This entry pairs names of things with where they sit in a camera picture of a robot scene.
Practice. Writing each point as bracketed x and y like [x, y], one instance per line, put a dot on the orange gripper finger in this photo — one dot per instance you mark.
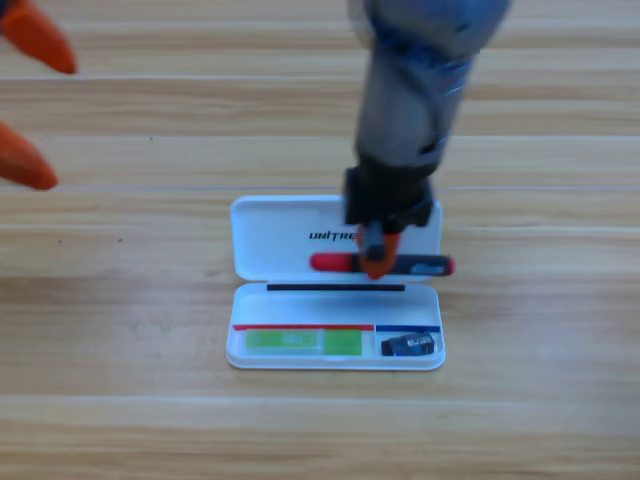
[25, 162]
[40, 42]

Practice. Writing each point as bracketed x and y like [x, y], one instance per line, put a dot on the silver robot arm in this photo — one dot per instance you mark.
[415, 85]

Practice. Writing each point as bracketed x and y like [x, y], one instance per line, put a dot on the white Unitree pencil case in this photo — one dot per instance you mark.
[280, 225]

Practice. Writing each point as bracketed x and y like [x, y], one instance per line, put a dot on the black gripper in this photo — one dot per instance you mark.
[387, 200]

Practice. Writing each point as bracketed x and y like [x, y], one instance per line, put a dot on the red and black marker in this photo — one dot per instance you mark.
[332, 261]

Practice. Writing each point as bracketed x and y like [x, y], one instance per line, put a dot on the black eraser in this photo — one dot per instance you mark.
[407, 345]

